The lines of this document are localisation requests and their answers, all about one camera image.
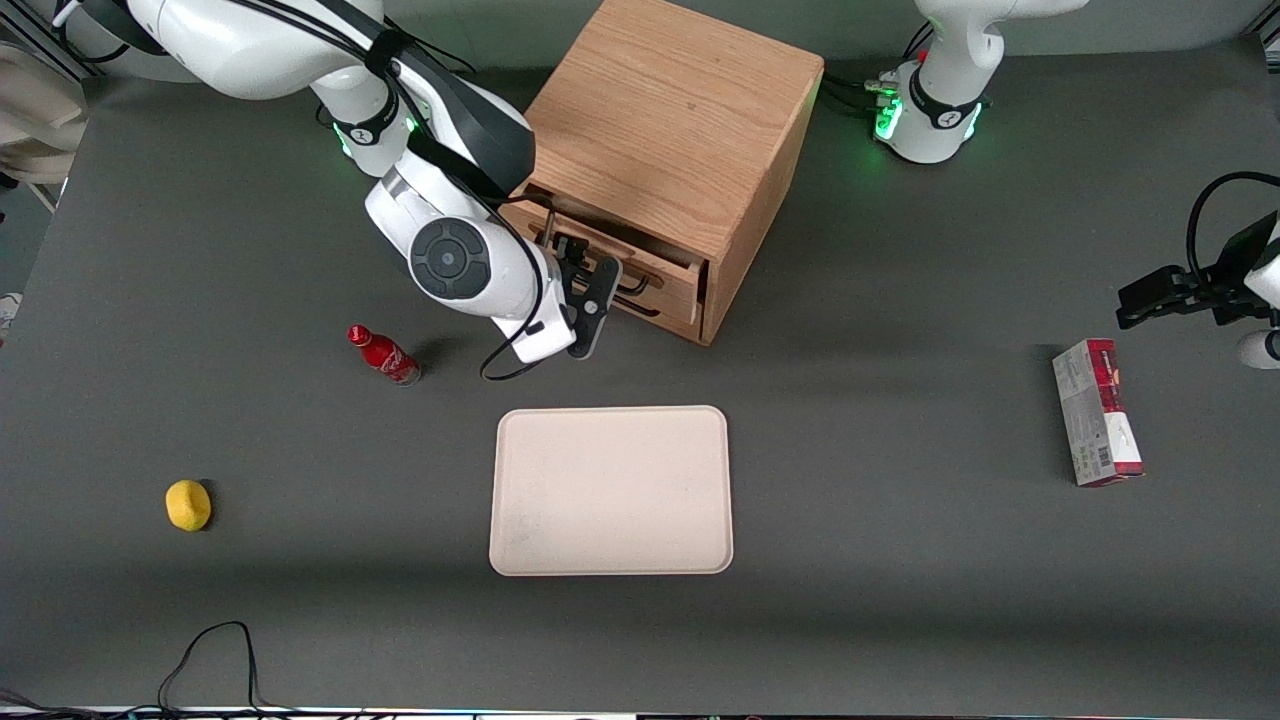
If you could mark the red plaid carton box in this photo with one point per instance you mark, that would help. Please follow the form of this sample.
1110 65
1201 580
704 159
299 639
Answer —
1090 420

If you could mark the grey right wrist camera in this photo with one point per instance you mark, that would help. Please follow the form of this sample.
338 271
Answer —
598 310

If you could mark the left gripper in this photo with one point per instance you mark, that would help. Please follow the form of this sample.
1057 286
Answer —
1232 283

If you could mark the wooden drawer cabinet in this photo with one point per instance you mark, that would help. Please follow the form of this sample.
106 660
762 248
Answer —
670 110

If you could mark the aluminium frame profile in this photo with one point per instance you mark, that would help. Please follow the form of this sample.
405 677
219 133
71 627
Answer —
40 35

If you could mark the beige plastic tray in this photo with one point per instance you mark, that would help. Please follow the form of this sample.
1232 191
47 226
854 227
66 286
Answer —
610 490

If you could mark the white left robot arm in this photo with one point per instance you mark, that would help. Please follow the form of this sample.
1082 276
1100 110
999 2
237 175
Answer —
940 120

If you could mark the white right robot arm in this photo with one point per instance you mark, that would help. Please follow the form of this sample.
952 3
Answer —
250 40

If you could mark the small red bottle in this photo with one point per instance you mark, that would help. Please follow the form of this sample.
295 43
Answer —
385 357

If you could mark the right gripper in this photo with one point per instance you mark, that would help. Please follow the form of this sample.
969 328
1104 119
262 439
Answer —
566 251

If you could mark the yellow lemon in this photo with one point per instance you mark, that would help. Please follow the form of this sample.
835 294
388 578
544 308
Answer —
188 505

